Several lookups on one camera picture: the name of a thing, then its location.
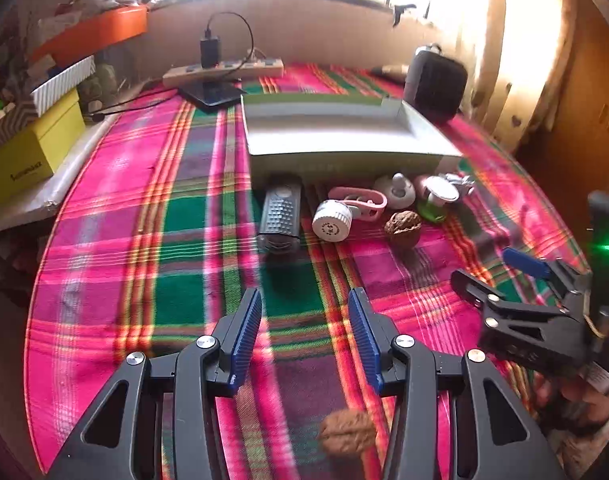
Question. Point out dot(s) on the person's right hand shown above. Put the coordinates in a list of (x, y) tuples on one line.
[(579, 402)]

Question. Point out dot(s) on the beige power strip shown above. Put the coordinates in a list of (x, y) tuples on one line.
[(184, 76)]

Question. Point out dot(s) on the white green cardboard box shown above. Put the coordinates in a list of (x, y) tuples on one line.
[(334, 130)]

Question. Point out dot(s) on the cream heart print curtain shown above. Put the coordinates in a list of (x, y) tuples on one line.
[(524, 60)]

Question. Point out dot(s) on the black charger adapter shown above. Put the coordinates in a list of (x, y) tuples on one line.
[(209, 52)]

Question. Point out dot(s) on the yellow cardboard box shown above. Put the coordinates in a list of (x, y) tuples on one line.
[(29, 155)]

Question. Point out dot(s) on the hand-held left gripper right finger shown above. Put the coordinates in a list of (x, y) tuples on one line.
[(364, 340)]

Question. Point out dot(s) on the grey patterned box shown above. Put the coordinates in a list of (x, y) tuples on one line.
[(14, 125)]

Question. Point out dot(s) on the black window hook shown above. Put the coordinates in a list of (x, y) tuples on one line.
[(400, 12)]

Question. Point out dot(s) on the grey black space heater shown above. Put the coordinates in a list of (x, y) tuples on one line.
[(437, 85)]

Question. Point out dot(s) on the pink mint round case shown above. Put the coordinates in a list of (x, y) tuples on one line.
[(420, 185)]

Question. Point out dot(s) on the orange storage box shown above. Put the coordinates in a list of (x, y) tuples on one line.
[(104, 30)]

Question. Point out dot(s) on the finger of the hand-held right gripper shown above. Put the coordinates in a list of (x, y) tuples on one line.
[(527, 262), (477, 290)]

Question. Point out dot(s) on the pink green plaid blanket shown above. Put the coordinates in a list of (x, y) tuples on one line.
[(174, 240)]

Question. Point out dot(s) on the white suction cup hook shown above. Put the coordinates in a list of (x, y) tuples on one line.
[(397, 192)]

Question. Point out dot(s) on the white striped box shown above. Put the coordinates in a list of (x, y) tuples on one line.
[(64, 82)]

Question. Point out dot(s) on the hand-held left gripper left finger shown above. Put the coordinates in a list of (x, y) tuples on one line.
[(247, 340)]

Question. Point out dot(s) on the brown wooden cabinet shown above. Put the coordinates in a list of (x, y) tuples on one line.
[(584, 110)]

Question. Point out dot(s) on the black rectangular sensor device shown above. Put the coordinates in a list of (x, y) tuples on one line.
[(279, 215)]

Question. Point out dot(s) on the white power plug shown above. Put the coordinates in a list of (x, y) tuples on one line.
[(257, 54)]

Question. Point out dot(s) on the pink plastic clip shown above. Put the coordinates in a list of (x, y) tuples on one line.
[(364, 200)]

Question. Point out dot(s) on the brown walnut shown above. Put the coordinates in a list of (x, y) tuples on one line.
[(402, 229), (345, 432)]

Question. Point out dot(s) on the green white suction holder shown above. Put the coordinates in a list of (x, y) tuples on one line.
[(438, 195)]

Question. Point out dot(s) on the white round cap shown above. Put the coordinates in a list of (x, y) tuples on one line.
[(331, 221)]

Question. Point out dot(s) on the clear glass tank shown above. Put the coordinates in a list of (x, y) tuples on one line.
[(104, 85)]

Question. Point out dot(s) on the black phone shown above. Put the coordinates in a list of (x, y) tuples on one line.
[(212, 95)]

